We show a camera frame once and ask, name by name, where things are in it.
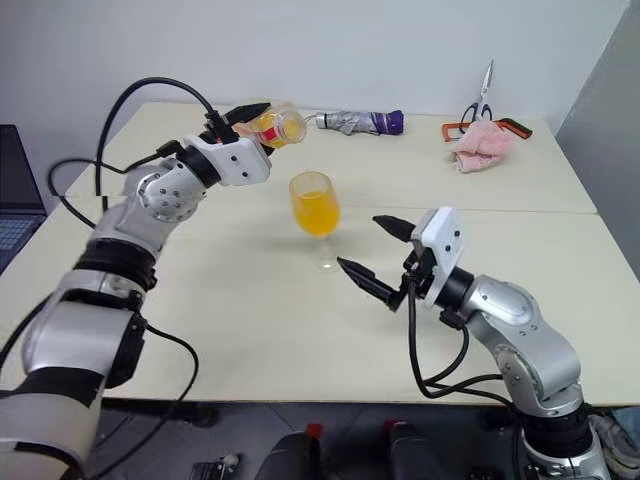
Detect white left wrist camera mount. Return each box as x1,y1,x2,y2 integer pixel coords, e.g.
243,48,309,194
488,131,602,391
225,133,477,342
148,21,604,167
183,135,273,188

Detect orange black hand saw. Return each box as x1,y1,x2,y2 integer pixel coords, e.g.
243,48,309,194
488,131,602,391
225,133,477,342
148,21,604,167
440,117,534,147

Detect black handled scissors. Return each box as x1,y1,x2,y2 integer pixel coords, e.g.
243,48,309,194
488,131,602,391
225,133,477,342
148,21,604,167
459,58,497,124

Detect crumpled pink cloth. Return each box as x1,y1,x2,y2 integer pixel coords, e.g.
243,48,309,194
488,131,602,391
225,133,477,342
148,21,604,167
449,120,519,175

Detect clear wine glass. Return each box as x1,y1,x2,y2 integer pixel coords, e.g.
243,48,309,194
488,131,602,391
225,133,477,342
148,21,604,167
288,170,345,274

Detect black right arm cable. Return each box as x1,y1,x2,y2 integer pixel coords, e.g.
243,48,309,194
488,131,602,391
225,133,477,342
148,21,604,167
405,274,522,407

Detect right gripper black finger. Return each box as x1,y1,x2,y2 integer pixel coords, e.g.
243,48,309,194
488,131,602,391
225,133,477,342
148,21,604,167
336,256,404,314
371,214,418,245

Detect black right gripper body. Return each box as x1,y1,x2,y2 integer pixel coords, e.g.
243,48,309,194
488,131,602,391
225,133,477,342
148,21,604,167
398,238,437,307

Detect dark rounded shape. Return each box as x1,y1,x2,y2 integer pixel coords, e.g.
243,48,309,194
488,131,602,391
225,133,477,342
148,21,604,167
263,431,327,480
388,421,452,480

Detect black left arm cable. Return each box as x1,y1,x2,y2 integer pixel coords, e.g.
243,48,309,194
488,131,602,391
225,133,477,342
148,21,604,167
0,76,237,480

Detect dark laptop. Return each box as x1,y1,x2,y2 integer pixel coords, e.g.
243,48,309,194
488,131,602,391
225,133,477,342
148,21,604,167
0,124,49,277

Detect clear bottle with orange drink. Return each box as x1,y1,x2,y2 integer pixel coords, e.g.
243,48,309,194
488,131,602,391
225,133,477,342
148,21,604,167
238,99,308,151

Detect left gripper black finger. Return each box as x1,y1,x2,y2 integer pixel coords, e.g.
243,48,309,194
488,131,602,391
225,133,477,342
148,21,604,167
224,102,272,127

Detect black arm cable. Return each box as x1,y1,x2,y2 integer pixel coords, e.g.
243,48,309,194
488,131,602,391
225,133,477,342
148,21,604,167
0,76,237,480
405,274,522,407

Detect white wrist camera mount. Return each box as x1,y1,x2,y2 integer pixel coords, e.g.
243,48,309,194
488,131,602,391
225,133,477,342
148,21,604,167
411,206,469,309
183,135,273,188

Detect folded silver purple umbrella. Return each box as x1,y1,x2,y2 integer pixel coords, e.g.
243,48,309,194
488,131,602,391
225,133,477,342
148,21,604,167
305,109,406,138

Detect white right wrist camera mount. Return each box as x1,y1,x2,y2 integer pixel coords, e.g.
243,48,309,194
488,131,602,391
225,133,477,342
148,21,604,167
411,206,469,309

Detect grey sneaker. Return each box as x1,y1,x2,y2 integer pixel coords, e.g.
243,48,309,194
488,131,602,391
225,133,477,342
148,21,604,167
588,408,640,472

